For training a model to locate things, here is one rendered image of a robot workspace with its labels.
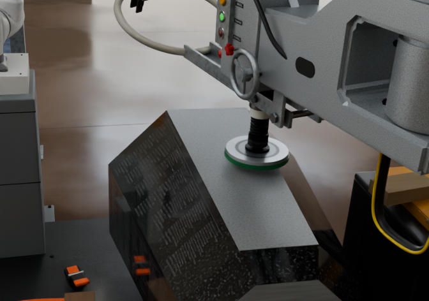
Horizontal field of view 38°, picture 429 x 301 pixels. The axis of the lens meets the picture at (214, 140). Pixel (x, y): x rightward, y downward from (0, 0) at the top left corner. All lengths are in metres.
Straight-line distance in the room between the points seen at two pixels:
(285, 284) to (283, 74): 0.57
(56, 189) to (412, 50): 2.60
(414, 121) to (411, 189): 0.71
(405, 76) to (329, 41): 0.26
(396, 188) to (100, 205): 1.85
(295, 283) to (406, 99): 0.58
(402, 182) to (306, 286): 0.60
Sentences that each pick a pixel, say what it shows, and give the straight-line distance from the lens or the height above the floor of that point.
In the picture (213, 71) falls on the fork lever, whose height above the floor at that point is 1.09.
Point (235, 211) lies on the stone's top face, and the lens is 1.82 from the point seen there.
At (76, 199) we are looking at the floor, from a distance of 3.51.
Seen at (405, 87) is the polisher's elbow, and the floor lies 1.34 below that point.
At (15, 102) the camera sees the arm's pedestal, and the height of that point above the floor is 0.79.
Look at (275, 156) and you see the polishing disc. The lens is 2.04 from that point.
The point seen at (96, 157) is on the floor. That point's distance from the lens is 3.95.
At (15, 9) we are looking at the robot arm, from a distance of 2.91.
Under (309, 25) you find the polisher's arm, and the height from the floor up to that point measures 1.39.
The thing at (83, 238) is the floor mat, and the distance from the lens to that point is 3.15.
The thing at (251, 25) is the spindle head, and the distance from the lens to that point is 1.82.
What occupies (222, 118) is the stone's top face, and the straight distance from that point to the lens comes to 2.44.
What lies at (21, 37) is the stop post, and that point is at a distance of 3.74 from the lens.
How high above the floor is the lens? 1.77
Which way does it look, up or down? 25 degrees down
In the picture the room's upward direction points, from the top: 4 degrees clockwise
